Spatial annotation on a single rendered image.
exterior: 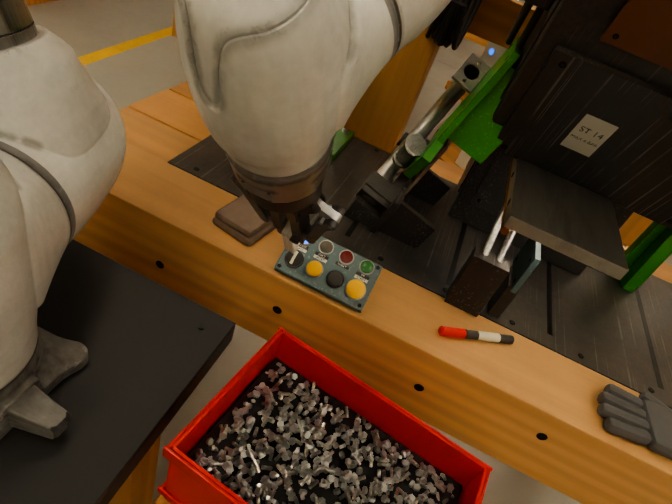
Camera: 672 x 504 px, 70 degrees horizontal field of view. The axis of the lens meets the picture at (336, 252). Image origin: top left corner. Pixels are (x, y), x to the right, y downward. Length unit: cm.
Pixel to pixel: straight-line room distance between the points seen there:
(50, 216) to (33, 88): 12
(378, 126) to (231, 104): 96
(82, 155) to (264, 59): 36
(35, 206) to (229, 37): 29
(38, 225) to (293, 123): 28
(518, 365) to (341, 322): 29
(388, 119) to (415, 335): 63
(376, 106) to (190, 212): 58
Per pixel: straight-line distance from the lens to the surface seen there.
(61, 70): 58
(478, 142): 82
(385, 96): 121
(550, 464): 89
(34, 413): 57
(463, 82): 86
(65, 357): 62
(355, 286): 72
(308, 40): 27
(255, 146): 32
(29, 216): 49
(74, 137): 58
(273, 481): 60
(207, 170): 93
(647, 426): 88
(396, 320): 76
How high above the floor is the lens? 141
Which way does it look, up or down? 38 degrees down
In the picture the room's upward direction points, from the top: 22 degrees clockwise
